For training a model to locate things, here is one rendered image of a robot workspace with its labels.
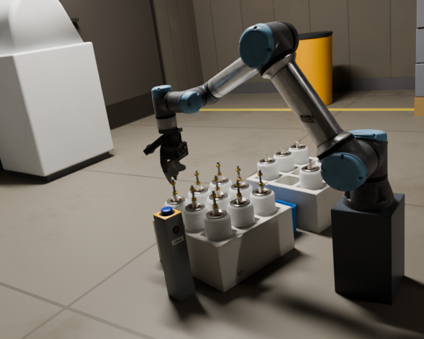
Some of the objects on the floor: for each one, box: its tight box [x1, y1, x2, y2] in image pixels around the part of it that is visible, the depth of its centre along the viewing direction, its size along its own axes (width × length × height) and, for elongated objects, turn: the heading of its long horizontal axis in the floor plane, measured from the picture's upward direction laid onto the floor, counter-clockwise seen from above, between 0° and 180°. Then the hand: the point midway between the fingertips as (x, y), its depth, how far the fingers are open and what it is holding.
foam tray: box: [246, 157, 344, 233], centre depth 213 cm, size 39×39×18 cm
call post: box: [153, 213, 195, 301], centre depth 157 cm, size 7×7×31 cm
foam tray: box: [153, 202, 295, 293], centre depth 182 cm, size 39×39×18 cm
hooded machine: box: [0, 0, 114, 182], centre depth 323 cm, size 66×56×123 cm
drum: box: [295, 31, 333, 106], centre depth 424 cm, size 41×41×65 cm
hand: (171, 178), depth 176 cm, fingers open, 3 cm apart
